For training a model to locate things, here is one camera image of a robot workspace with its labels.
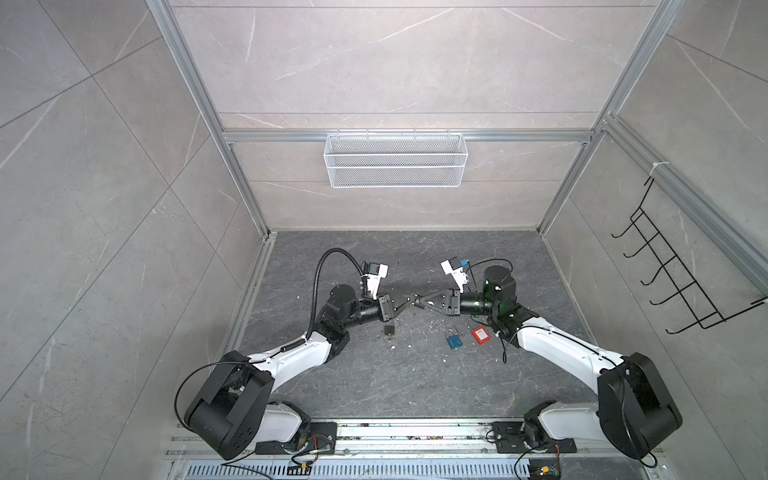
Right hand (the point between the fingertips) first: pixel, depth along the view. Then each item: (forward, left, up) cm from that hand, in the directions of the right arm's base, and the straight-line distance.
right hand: (421, 302), depth 74 cm
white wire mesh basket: (+51, +17, +9) cm, 55 cm away
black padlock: (+3, +8, -21) cm, 23 cm away
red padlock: (-1, -19, -19) cm, 27 cm away
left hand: (0, +1, +2) cm, 2 cm away
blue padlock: (-1, -12, -22) cm, 25 cm away
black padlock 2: (-1, +1, +1) cm, 2 cm away
